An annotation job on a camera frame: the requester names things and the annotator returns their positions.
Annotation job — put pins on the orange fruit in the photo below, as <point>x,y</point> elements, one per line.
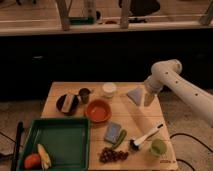
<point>32,161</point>

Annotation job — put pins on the beige sponge block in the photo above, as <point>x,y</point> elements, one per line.
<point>68,102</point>

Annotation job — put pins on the white handled dish brush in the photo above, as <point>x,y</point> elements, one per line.
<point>136,143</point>

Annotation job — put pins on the black bar beside tray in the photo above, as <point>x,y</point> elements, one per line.
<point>17,145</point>

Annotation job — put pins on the black plate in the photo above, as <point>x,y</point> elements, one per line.
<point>60,102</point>

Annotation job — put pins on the bunch of dark grapes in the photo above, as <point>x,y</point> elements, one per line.
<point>108,155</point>

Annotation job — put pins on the orange bowl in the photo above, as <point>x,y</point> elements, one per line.
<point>98,111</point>

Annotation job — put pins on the dark metal cup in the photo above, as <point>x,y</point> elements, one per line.
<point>84,95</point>

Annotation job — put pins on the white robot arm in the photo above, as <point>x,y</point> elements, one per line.
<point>167,73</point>

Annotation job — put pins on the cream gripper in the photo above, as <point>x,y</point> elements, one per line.
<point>149,97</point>

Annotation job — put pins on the green cup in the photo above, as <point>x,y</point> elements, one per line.
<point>158,147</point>

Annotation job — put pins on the green plastic tray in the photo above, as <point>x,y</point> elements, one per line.
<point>66,140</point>

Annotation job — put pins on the blue sponge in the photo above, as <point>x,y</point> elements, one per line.
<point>112,132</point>

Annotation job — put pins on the white cup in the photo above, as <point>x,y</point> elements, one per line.
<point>109,89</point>

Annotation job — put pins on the green cucumber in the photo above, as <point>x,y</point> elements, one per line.
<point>120,139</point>

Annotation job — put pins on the grey-blue towel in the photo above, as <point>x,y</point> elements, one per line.
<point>135,95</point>

